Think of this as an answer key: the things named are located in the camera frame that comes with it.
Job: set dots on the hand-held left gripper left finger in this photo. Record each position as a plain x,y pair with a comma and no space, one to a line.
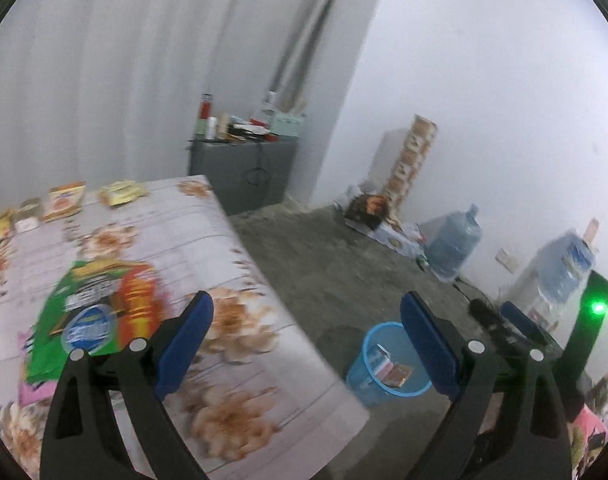
186,345

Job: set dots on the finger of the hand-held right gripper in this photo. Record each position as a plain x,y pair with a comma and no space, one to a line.
483,312
521,319

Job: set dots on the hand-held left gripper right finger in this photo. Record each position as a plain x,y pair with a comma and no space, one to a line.
428,345

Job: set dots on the orange wrapper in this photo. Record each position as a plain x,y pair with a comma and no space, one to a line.
399,376

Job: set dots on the white small carton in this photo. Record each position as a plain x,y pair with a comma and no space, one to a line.
381,359

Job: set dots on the red orange snack packet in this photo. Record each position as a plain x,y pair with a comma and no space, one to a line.
141,305

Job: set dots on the blue plastic basket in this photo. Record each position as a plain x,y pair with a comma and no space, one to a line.
366,385

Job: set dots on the green snack bag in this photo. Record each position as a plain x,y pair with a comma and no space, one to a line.
64,330

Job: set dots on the white water dispenser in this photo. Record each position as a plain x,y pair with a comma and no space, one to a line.
526,292

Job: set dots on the blue labelled water jug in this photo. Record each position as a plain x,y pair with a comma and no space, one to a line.
566,270

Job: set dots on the green can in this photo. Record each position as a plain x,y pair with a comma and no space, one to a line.
422,261

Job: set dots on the pink cloth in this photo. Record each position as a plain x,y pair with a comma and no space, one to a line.
591,430

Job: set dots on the white printed carton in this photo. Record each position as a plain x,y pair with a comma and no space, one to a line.
398,240

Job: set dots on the black snack bag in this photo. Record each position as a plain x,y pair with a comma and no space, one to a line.
366,207

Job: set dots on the pink packet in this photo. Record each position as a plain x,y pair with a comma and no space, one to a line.
36,392

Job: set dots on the patterned rolled mat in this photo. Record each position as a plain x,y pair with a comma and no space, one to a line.
413,160

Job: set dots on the crumpled clear plastic bag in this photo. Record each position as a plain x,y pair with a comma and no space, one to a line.
349,195

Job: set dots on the grey cabinet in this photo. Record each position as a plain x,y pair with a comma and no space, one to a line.
229,175

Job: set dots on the gold snack packet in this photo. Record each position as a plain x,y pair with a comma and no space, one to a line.
28,216

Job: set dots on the pale green cup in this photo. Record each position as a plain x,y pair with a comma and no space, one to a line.
201,128

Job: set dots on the white small bottle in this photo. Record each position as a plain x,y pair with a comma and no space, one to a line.
212,128

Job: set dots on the yellow red snack packet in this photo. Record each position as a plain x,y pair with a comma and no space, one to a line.
2,225

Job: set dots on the wooden roll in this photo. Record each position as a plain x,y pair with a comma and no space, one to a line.
224,126

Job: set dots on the red thermos bottle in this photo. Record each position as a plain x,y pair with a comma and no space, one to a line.
206,107

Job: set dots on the mint storage basket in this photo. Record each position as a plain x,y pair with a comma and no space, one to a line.
288,126

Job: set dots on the white plastic bag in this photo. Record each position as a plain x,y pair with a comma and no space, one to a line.
270,105

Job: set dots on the white curtain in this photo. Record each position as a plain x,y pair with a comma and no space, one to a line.
134,60

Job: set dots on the wall outlet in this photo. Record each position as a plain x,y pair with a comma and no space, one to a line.
506,260

